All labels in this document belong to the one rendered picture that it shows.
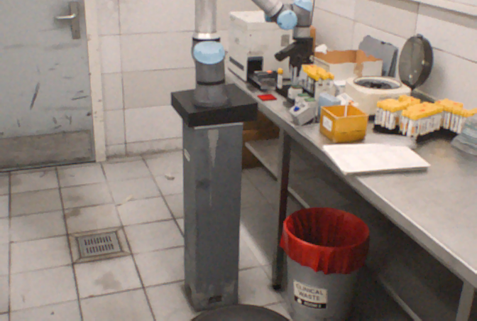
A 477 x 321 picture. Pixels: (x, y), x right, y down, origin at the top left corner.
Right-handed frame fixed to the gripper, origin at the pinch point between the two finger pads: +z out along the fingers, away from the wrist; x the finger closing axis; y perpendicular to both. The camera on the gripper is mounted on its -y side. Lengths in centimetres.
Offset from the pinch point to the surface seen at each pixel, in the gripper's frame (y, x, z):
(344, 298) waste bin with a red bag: 5, -47, 81
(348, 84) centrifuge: 20.8, -10.9, -0.4
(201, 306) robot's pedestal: -46, -13, 95
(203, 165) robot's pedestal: -45, -13, 26
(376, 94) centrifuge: 23.6, -27.1, -0.5
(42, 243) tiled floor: -107, 69, 97
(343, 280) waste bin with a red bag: 3, -48, 70
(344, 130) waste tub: -1.9, -45.3, 5.2
